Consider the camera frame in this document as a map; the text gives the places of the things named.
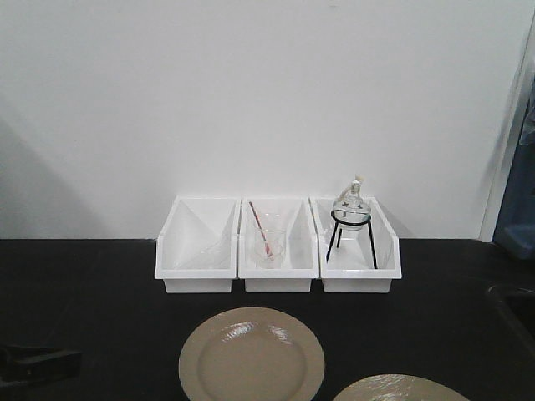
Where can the beige round plate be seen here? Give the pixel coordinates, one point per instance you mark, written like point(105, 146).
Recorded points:
point(394, 386)
point(251, 353)

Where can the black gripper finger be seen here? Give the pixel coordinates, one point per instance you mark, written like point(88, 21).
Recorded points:
point(28, 365)

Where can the white plastic bin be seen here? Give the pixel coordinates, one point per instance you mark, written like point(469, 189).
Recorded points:
point(196, 250)
point(300, 265)
point(350, 267)

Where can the clear glass beaker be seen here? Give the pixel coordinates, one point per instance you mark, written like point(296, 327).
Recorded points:
point(269, 241)

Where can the glass alcohol lamp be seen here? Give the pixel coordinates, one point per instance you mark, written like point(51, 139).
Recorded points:
point(350, 208)

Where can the middle white plastic bin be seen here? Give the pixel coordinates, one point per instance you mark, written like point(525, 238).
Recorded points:
point(300, 265)

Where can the blue-grey drying pegboard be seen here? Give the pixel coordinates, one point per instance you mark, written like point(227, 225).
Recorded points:
point(515, 225)

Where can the black recessed sink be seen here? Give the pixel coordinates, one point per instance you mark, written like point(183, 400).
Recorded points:
point(509, 316)

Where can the red stirring rod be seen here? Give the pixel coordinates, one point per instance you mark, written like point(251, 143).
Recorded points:
point(267, 248)

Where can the right white plastic bin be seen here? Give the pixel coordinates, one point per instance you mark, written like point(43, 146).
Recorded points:
point(350, 267)

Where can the left white plastic bin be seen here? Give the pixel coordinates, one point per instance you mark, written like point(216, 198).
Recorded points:
point(196, 250)

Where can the black wire tripod stand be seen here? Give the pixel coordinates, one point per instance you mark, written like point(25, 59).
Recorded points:
point(341, 224)

